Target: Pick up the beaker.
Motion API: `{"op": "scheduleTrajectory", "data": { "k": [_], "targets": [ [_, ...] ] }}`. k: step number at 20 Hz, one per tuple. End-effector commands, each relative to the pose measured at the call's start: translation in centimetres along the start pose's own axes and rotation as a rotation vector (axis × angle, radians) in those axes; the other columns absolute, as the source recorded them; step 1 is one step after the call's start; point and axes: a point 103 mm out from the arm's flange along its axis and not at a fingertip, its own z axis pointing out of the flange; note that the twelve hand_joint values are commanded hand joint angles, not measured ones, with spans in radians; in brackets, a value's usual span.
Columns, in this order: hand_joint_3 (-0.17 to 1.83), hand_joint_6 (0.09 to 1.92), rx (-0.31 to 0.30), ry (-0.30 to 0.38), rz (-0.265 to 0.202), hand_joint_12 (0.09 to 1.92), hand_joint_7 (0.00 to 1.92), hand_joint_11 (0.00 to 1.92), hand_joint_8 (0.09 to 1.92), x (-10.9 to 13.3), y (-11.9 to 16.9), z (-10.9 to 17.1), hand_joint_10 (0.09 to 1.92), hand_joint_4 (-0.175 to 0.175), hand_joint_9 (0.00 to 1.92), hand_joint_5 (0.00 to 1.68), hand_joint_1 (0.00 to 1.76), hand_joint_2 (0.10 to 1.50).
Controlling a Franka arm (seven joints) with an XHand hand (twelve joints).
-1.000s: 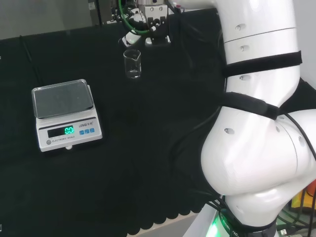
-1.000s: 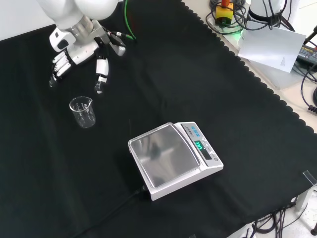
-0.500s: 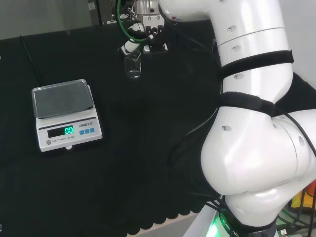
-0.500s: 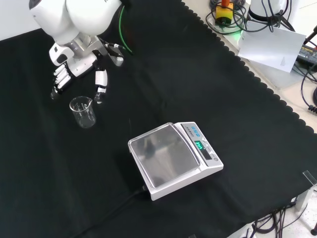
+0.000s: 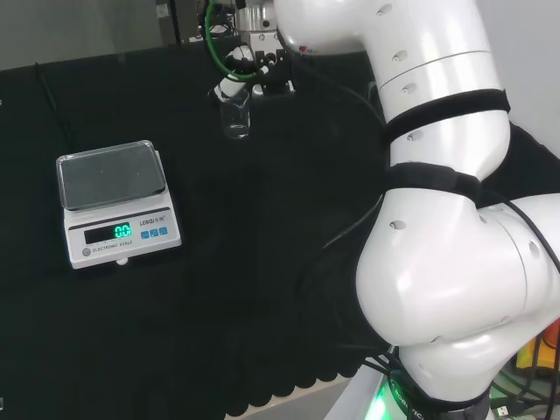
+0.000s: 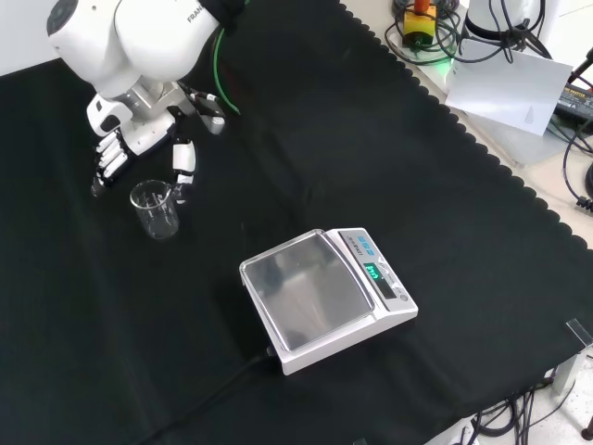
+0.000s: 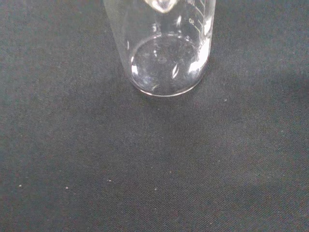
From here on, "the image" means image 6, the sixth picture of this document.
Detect black looped cable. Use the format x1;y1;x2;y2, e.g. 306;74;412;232
561;118;593;210

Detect black cables under bench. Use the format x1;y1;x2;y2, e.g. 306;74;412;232
461;365;593;445

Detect black bench cloth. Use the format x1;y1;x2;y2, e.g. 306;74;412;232
0;0;593;445

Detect black balance power cable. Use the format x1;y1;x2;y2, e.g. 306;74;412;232
136;348;279;445

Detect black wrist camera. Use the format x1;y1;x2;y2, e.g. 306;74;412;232
187;90;229;136

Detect yellow stop button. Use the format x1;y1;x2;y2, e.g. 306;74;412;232
401;0;438;49

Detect clear glass beaker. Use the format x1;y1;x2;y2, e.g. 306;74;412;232
129;179;181;241

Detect white balance with steel pan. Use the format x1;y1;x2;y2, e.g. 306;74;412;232
238;226;420;377

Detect clear cloth clip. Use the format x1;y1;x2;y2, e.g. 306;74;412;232
565;317;593;348

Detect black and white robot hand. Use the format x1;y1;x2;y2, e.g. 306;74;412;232
85;94;198;206

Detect black cables round stop button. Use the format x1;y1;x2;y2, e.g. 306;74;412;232
384;0;555;67

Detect grey metal bench leg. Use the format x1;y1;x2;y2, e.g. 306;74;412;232
551;348;586;397

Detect green cable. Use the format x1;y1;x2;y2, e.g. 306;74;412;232
212;26;243;117

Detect pale white board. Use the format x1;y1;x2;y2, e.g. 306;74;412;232
444;38;575;137

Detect black power adapter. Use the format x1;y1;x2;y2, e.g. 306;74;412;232
554;84;593;123

